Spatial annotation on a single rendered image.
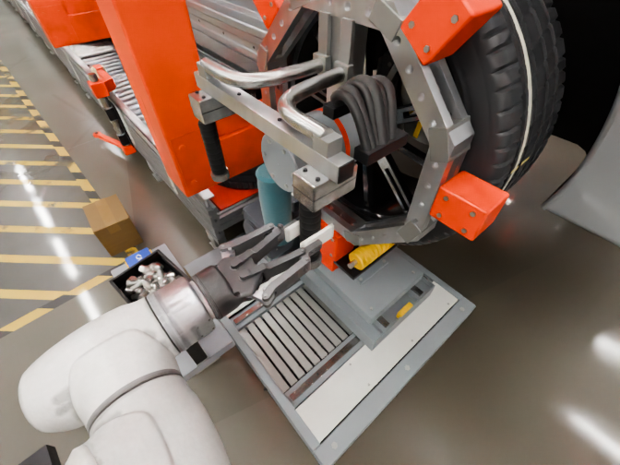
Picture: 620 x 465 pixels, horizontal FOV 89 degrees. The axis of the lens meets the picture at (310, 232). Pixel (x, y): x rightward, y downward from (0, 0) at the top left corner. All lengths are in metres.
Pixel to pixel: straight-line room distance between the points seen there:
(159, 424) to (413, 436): 1.02
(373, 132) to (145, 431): 0.43
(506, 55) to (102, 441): 0.67
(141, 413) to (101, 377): 0.07
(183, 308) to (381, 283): 0.90
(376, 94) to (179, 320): 0.40
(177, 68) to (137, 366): 0.75
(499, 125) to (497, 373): 1.06
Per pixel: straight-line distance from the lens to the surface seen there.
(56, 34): 2.88
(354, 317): 1.23
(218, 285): 0.45
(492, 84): 0.59
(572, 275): 1.94
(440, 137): 0.55
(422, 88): 0.55
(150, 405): 0.39
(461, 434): 1.34
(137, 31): 0.93
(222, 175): 0.79
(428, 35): 0.53
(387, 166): 0.79
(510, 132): 0.62
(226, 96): 0.64
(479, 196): 0.59
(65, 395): 0.45
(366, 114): 0.47
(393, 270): 1.27
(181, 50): 0.97
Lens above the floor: 1.23
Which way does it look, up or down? 48 degrees down
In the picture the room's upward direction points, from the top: straight up
